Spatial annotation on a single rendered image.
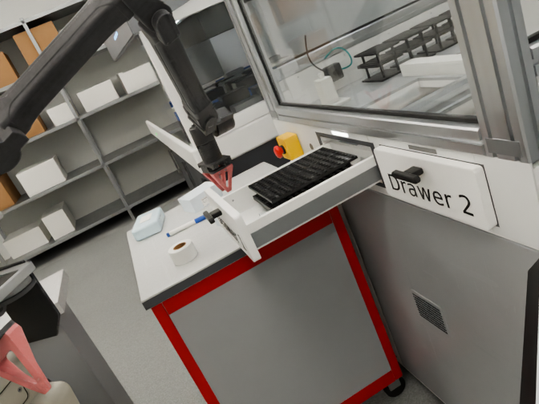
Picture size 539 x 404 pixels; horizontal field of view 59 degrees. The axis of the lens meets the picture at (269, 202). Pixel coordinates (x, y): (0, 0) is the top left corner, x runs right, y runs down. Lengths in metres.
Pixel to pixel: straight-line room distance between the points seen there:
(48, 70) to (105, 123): 4.33
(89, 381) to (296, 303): 0.73
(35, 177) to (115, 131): 0.95
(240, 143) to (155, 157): 3.45
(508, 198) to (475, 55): 0.22
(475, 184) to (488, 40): 0.23
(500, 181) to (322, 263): 0.69
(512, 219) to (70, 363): 1.34
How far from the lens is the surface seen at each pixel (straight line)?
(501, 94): 0.71
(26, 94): 0.95
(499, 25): 0.68
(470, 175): 0.80
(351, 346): 1.53
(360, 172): 1.07
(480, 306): 1.05
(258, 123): 1.93
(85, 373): 1.71
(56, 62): 0.94
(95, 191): 5.35
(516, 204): 0.79
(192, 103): 1.20
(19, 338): 0.59
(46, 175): 4.86
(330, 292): 1.41
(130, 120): 5.27
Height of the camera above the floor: 1.25
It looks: 20 degrees down
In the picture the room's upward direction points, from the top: 24 degrees counter-clockwise
